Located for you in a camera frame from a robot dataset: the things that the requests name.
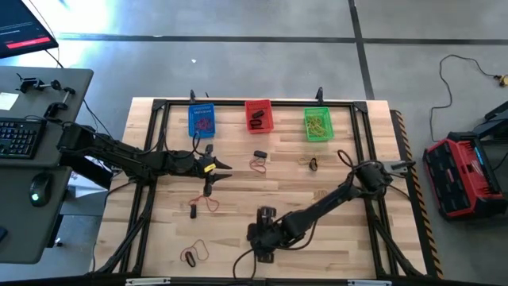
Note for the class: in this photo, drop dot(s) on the silver metal bracket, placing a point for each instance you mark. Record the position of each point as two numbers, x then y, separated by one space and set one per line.
147 281
369 283

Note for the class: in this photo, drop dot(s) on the red plastic basket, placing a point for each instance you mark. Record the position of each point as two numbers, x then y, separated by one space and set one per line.
266 107

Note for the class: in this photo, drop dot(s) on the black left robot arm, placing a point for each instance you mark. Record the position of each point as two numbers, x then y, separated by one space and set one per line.
131 157

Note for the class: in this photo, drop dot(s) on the black desk clamp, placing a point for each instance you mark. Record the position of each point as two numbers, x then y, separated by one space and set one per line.
28 83
55 107

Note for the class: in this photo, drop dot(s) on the black backlit keyboard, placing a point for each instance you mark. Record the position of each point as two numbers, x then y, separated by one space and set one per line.
20 139

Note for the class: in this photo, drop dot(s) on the grey desk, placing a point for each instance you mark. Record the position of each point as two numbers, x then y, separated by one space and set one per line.
24 230

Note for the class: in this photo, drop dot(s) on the pale yellow sticky note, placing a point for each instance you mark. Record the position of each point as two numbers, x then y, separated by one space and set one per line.
8 101

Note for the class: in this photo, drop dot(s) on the black computer mouse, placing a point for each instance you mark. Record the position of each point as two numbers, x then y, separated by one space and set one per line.
39 188

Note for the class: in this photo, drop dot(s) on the white paper sheet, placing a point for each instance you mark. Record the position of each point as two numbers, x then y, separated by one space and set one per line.
85 190

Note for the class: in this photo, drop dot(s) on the grey metal bracket plate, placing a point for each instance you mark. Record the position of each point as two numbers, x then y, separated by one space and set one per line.
397 167

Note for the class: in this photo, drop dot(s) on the black aluminium table frame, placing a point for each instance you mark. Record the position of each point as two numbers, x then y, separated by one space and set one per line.
230 103

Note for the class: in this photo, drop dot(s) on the red and black toolbox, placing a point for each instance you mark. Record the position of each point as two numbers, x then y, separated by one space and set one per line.
456 178

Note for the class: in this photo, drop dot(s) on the wide black rubber band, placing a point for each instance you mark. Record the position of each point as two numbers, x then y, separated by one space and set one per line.
258 114
254 121
260 153
193 212
310 163
190 260
256 127

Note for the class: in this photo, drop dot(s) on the green plastic basket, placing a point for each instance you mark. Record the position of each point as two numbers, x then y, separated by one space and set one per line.
307 111

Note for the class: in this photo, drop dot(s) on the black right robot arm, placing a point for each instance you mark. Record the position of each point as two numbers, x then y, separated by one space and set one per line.
329 202

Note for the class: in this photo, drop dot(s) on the computer monitor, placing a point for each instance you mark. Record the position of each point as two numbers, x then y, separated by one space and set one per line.
20 28

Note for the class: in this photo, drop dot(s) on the yellow black hazard strip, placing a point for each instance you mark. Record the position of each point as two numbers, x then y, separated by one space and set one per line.
423 216

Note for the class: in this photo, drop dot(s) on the black metal stand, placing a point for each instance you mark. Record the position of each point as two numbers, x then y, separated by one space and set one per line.
496 115

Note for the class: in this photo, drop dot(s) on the small black table clamp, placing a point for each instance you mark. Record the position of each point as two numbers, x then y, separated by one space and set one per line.
192 96
319 94

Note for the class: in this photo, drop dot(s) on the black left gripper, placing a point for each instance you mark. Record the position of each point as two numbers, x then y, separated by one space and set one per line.
194 165

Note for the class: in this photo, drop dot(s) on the blue plastic basket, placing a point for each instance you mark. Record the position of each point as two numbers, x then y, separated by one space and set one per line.
192 111

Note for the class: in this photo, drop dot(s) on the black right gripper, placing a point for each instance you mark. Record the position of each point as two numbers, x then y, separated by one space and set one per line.
274 232

